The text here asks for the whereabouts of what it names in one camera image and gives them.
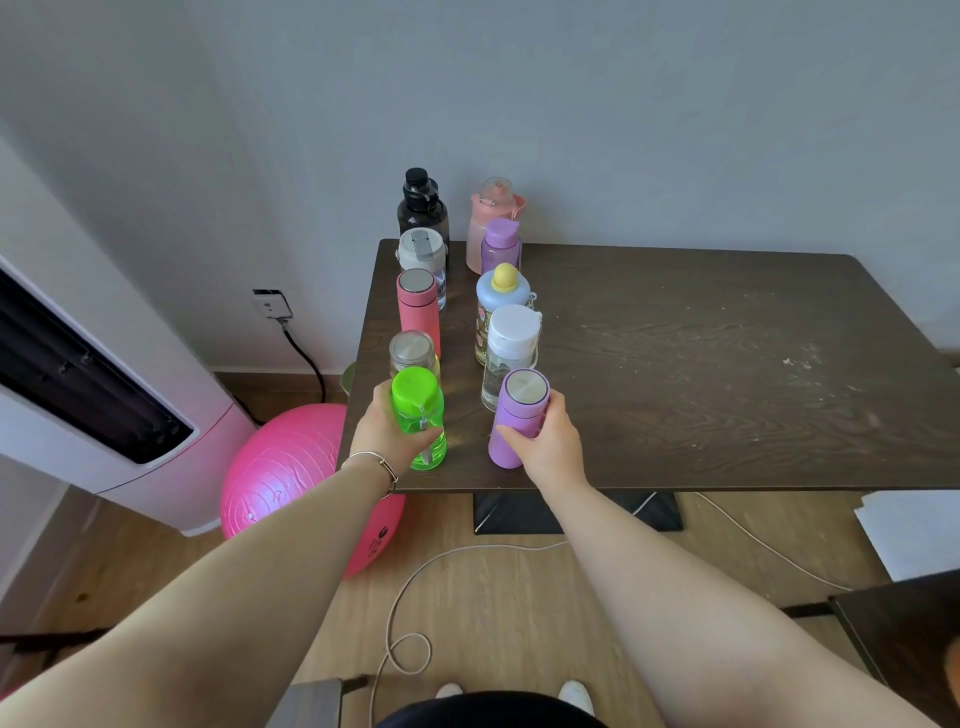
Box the person's left hand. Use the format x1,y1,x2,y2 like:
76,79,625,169
341,378,444,487

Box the person's right hand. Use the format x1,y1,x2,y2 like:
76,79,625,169
495,390,588,491

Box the purple thermos bottle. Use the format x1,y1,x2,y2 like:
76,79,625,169
488,367,552,471

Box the green plastic water bottle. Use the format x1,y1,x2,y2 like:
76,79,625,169
390,366,448,472

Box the person's right forearm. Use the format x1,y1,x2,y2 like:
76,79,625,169
536,474,940,728

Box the person's left forearm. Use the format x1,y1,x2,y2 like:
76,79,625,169
0,459,399,728

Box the black table base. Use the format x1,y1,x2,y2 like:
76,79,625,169
472,491,684,536

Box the clear bottle with silver lid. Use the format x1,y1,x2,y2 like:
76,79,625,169
388,330,441,381

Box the clear bottle with white lid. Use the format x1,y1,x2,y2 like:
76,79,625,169
480,303,543,412

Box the pink thermos bottle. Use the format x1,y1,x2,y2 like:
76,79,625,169
396,267,442,361

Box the pink exercise ball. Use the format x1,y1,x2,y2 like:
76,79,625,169
219,402,407,580

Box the blue bottle with yellow cap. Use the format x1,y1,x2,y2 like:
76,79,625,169
474,262,539,367

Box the clear bottle with grey-white lid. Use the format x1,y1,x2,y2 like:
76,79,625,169
396,227,450,311

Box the small purple water bottle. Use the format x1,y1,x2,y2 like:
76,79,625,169
480,218,523,276

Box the large pink water jug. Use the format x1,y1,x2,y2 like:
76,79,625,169
465,177,528,276

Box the black water bottle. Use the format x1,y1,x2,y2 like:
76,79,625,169
396,167,451,249

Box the person's black clothing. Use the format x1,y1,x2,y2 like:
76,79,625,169
375,690,610,728

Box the grey stool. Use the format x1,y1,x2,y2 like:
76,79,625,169
265,674,370,728

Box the white tower air conditioner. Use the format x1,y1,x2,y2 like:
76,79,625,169
0,135,258,538

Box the white paper sheets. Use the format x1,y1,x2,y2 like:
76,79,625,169
854,489,960,583

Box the dark wooden side table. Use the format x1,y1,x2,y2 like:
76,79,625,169
780,568,960,728

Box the silver wrist bracelet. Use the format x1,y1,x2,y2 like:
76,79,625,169
341,450,400,501

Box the white cable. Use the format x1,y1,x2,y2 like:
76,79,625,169
366,491,856,728

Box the black power cable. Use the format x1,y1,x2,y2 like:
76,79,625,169
232,318,329,429

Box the white wall socket with plug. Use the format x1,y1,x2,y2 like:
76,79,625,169
252,288,294,322

